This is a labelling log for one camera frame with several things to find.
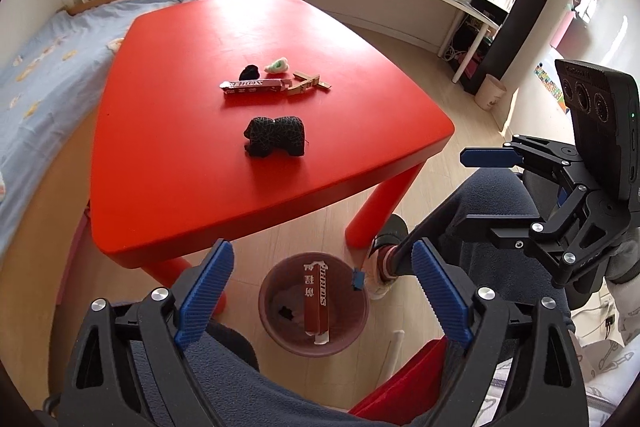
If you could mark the green white tissue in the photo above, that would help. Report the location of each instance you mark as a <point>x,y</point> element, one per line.
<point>277,67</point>

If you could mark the bed with blue sheet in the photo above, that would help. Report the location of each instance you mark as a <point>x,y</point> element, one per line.
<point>55,81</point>

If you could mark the black sock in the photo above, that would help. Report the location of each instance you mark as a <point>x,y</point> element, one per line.
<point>264,135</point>

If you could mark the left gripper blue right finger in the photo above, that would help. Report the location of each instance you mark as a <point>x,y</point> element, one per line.
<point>452,309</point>

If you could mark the brown cardboard piece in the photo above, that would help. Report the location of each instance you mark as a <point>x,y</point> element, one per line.
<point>304,82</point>

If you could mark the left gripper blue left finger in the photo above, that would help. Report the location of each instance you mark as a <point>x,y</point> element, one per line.
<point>197,292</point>

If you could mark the small black scrap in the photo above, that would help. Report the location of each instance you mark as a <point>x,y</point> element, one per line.
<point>250,72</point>

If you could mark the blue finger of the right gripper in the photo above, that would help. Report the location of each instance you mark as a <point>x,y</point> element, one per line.
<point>490,157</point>
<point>495,231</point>

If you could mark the beige small waste bin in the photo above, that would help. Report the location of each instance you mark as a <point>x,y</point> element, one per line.
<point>489,93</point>

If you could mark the red cardboard strip chinese text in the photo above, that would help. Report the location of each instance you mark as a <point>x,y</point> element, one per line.
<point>316,309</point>

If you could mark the red cardboard strip with BOX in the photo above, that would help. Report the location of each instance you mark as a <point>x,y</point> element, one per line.
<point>255,85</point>

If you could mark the pink trash bin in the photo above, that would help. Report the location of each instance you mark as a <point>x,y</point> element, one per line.
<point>281,306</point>

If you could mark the red chair seat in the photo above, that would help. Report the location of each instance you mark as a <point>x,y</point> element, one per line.
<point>412,391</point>

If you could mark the white long desk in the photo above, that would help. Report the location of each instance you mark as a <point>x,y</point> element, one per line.
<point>430,24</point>

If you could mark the black tracking camera box right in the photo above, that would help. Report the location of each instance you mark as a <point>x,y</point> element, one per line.
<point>604,106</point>

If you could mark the red table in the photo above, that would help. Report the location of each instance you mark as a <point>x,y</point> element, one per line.
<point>169,171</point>

